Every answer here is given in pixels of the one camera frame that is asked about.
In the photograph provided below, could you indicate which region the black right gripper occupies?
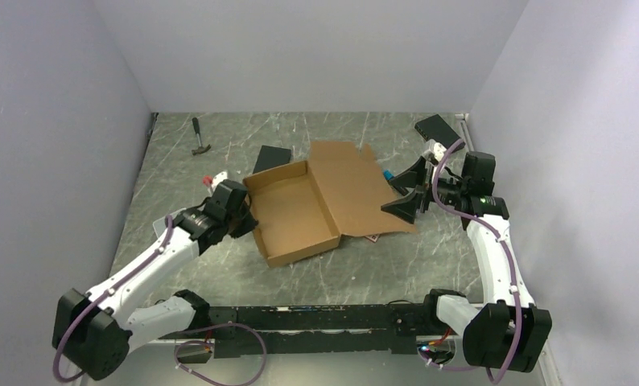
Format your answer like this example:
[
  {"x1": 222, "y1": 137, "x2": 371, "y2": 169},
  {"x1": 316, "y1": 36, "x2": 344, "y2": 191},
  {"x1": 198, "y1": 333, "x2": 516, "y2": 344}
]
[{"x1": 381, "y1": 157, "x2": 468, "y2": 224}]

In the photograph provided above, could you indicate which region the black blue highlighter marker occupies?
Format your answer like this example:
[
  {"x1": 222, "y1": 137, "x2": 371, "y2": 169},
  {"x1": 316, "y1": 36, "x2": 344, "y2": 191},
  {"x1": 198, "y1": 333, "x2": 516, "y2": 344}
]
[{"x1": 382, "y1": 170, "x2": 394, "y2": 185}]

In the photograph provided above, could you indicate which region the red white staples box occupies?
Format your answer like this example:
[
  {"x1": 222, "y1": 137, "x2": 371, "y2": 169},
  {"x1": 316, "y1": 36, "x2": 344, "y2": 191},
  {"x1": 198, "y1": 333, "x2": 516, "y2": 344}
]
[{"x1": 365, "y1": 234, "x2": 381, "y2": 243}]

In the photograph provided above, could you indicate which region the brown cardboard box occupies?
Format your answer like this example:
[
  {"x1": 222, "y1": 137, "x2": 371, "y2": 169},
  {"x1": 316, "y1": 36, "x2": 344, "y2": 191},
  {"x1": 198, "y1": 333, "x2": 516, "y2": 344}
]
[{"x1": 243, "y1": 141, "x2": 417, "y2": 268}]

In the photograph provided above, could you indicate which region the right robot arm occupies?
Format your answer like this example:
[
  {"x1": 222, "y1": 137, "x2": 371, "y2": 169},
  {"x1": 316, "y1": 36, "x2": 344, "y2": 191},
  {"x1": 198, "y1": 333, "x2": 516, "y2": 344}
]
[{"x1": 381, "y1": 151, "x2": 552, "y2": 376}]

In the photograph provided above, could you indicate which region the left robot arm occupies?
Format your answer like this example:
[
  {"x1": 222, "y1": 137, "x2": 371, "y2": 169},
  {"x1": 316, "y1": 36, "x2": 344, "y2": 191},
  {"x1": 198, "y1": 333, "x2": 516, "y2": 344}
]
[{"x1": 52, "y1": 179, "x2": 258, "y2": 384}]

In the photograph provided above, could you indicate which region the white plastic box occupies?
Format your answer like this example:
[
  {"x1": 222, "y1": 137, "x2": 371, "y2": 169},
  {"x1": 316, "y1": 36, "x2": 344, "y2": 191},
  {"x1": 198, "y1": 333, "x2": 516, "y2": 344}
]
[{"x1": 152, "y1": 211, "x2": 180, "y2": 239}]

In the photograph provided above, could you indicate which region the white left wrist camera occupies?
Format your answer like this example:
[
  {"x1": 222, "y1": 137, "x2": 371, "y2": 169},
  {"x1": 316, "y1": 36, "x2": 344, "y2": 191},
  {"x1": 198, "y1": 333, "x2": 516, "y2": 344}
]
[{"x1": 202, "y1": 170, "x2": 229, "y2": 195}]

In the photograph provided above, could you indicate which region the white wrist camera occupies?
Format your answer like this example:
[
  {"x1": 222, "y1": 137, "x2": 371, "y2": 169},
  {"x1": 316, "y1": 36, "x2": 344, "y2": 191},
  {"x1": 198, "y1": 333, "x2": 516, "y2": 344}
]
[
  {"x1": 202, "y1": 170, "x2": 229, "y2": 195},
  {"x1": 421, "y1": 139, "x2": 447, "y2": 165}
]

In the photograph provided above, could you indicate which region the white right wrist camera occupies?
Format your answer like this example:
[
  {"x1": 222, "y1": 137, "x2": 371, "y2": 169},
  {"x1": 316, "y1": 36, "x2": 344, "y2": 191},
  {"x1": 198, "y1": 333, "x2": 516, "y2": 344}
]
[{"x1": 421, "y1": 139, "x2": 447, "y2": 165}]

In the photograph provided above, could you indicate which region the black handled hammer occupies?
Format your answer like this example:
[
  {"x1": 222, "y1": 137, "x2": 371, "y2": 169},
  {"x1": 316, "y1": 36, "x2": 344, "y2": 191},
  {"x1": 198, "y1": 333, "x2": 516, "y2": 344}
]
[{"x1": 191, "y1": 117, "x2": 211, "y2": 156}]

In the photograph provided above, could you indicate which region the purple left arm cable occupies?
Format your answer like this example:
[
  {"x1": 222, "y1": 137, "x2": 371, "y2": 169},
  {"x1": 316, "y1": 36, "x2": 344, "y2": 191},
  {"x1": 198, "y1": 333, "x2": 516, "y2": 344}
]
[{"x1": 52, "y1": 216, "x2": 268, "y2": 386}]

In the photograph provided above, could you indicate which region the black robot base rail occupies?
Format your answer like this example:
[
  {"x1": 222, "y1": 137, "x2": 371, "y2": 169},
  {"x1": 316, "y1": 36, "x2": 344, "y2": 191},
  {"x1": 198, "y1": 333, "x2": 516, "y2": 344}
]
[{"x1": 168, "y1": 301, "x2": 448, "y2": 359}]

